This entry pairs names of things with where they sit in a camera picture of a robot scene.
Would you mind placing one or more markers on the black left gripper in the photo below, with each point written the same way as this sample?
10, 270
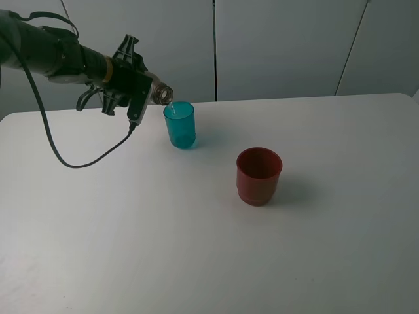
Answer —
126, 64

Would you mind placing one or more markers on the teal translucent plastic cup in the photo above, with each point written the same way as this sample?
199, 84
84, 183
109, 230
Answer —
180, 123

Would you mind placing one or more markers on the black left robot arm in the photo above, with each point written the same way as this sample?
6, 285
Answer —
57, 54

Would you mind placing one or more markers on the red plastic cup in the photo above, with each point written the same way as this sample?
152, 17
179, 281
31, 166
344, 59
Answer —
257, 173

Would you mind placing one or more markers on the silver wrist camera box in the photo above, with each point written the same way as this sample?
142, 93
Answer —
139, 98

